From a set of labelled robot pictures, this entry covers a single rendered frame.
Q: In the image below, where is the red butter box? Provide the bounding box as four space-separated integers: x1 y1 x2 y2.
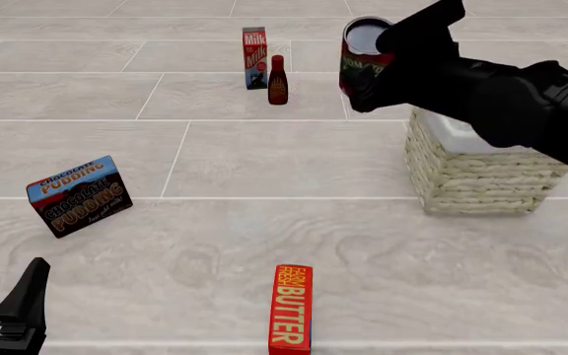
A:
267 263 314 355

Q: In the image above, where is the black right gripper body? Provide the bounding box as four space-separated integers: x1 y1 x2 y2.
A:
381 24 463 110

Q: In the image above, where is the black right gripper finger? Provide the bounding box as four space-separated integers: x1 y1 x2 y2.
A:
374 0 465 53
349 70 414 114

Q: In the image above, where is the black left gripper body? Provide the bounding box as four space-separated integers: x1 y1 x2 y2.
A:
0 319 48 355

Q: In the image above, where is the red milk carton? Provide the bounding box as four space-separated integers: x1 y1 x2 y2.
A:
242 26 269 92

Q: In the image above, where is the red tomato sauce can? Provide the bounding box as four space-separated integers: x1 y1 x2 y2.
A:
338 15 396 98

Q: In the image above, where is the dark red sauce bottle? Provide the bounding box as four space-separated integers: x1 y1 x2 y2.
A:
266 54 290 107

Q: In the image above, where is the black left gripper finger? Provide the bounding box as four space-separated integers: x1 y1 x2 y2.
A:
0 256 51 329

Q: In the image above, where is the chocolate pudding box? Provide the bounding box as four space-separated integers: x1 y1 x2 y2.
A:
25 154 134 240

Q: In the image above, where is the woven basket with white lining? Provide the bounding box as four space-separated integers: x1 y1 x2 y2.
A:
403 106 568 216

